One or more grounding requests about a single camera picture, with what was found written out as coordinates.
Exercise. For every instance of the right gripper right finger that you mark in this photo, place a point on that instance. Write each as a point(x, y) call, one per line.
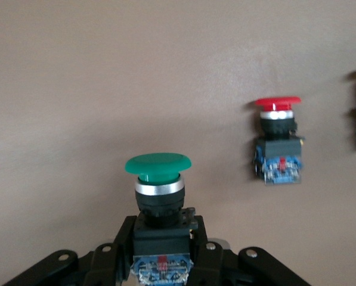
point(219, 265)

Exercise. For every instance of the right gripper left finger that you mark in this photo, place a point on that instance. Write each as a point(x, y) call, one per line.
point(106, 265)

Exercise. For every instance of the green mushroom push button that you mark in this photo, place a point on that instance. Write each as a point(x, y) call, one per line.
point(158, 164)

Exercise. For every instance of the red mushroom push button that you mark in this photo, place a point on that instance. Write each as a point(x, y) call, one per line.
point(277, 101)

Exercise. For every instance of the brown table mat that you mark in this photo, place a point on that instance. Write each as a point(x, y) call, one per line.
point(76, 89)

